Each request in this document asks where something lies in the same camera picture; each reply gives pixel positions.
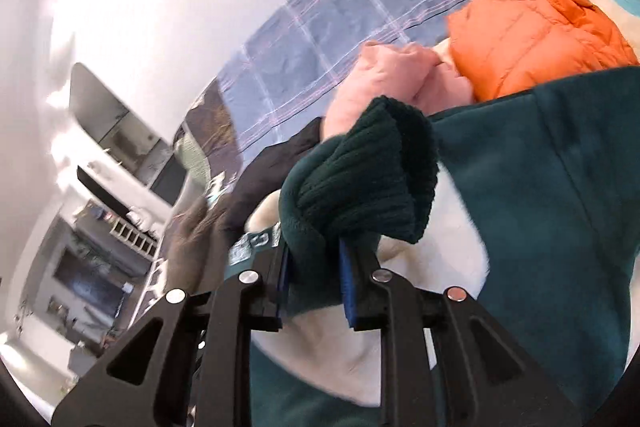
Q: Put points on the orange puffer jacket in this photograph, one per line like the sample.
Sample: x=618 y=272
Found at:
x=530 y=32

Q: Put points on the blue plaid bedsheet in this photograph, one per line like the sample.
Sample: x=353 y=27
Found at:
x=325 y=32

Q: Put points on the cream pink fleece blanket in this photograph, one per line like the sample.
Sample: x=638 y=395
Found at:
x=440 y=237

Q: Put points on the pink garment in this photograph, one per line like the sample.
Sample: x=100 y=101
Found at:
x=370 y=82

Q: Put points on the dark green sweater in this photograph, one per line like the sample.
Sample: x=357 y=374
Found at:
x=525 y=207

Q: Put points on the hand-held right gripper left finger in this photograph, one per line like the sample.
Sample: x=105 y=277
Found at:
x=283 y=279

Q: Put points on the black garment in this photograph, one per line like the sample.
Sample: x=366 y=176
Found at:
x=280 y=162

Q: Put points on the black flat screen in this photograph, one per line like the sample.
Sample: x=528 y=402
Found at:
x=125 y=127

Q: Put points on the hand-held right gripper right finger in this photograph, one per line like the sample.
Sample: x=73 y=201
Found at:
x=350 y=287

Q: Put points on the white cubby shelf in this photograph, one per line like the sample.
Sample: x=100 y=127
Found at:
x=134 y=237

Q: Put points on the brown fuzzy cloth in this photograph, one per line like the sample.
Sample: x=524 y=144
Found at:
x=200 y=237

